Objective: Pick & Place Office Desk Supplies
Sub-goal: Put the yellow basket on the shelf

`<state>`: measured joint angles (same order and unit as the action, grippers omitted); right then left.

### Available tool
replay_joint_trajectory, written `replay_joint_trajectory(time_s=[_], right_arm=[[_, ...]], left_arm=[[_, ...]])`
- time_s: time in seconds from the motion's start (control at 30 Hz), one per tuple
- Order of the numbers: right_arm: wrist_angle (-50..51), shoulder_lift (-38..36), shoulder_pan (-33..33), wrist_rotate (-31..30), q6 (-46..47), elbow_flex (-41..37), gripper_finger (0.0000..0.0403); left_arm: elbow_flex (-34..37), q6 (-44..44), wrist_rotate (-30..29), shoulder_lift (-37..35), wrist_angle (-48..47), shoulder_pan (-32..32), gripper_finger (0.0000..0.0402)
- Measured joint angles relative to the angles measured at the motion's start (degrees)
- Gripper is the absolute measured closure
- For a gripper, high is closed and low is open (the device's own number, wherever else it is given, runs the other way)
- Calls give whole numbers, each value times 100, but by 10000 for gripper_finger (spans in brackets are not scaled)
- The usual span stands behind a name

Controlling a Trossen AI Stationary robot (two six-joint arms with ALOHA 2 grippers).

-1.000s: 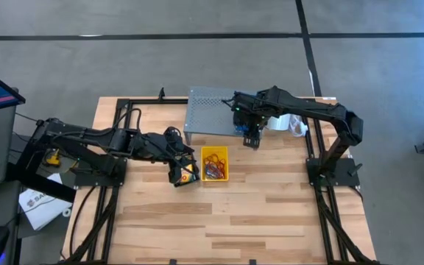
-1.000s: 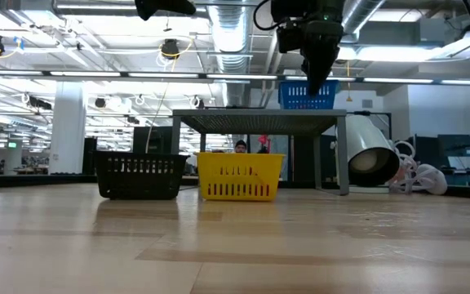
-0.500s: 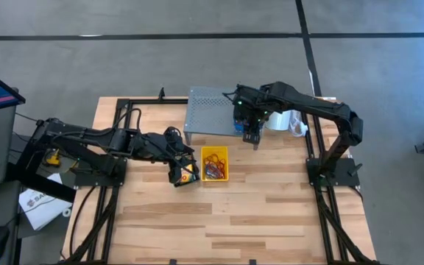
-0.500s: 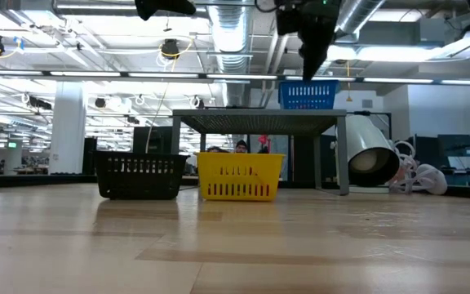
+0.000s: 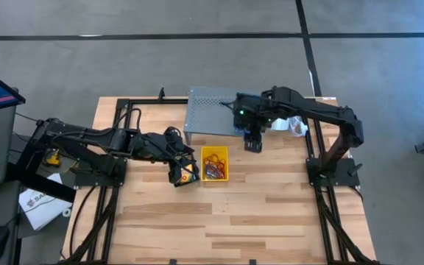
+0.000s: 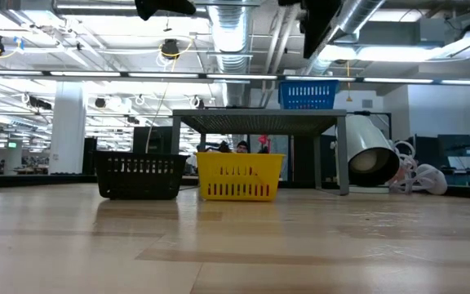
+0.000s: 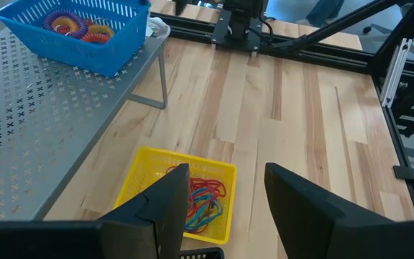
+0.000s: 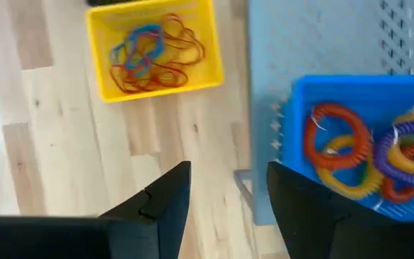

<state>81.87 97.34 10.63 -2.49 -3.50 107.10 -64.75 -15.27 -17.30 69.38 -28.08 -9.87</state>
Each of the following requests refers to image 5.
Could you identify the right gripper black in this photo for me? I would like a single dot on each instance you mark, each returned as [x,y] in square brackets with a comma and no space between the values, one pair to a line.
[250,112]

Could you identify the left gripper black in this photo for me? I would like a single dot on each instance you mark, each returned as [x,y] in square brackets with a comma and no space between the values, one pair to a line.
[177,147]

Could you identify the blue plastic basket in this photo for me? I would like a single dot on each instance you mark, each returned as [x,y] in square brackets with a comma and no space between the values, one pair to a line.
[238,129]

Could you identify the red rubber band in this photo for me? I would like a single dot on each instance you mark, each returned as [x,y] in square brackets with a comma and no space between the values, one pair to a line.
[220,163]
[208,160]

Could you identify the black plastic basket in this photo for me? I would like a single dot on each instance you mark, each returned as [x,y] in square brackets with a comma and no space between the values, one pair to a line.
[193,179]

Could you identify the yellow plastic basket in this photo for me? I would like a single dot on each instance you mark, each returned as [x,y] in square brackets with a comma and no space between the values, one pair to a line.
[215,149]

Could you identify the blue rubber band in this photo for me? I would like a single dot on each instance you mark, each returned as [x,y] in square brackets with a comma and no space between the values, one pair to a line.
[212,173]

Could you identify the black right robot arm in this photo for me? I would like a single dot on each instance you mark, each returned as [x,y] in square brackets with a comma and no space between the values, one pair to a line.
[329,114]

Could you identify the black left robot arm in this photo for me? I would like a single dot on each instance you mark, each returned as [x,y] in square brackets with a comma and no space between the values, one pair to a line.
[98,140]

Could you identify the grey perforated metal shelf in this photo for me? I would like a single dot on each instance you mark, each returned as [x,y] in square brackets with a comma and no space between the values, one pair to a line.
[206,110]

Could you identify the clear plastic wrapper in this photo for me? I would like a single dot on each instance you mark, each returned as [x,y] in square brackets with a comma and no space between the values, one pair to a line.
[298,127]

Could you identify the yellow tool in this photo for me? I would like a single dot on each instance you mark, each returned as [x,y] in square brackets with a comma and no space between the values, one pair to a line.
[52,159]

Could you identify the black support beam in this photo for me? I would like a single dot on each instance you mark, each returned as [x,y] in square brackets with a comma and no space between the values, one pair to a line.
[42,184]

